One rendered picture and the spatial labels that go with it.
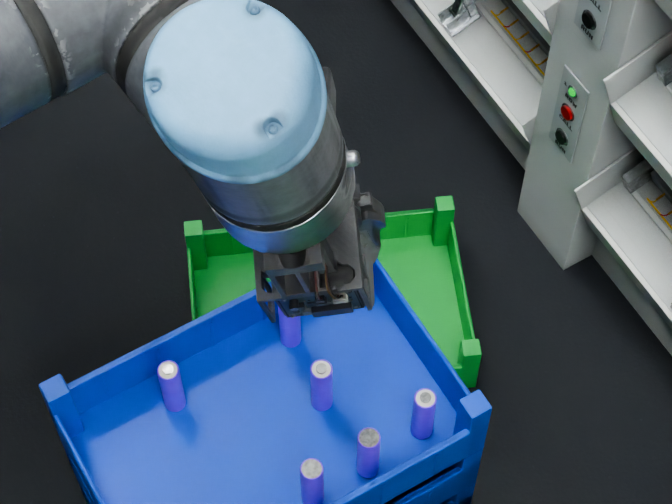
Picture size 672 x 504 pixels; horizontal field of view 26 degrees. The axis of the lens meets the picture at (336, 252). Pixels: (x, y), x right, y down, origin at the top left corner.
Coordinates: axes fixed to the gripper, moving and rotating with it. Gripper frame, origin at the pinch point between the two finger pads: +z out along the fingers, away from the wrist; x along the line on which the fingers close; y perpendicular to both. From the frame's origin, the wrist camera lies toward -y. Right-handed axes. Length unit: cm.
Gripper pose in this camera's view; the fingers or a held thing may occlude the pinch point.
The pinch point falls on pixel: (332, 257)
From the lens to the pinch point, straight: 110.1
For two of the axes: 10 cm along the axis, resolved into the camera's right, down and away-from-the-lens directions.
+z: 1.5, 3.2, 9.4
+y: 0.9, 9.4, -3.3
